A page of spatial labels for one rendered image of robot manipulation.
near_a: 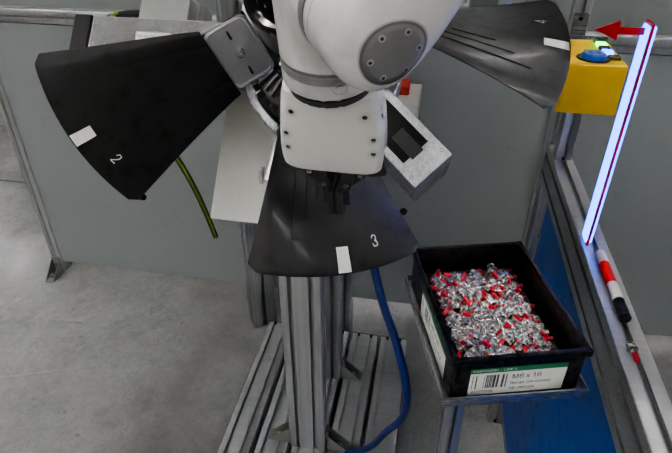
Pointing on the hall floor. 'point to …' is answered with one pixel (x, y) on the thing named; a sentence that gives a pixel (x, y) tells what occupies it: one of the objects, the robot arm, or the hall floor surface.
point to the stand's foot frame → (353, 428)
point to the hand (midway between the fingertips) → (337, 193)
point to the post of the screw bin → (448, 429)
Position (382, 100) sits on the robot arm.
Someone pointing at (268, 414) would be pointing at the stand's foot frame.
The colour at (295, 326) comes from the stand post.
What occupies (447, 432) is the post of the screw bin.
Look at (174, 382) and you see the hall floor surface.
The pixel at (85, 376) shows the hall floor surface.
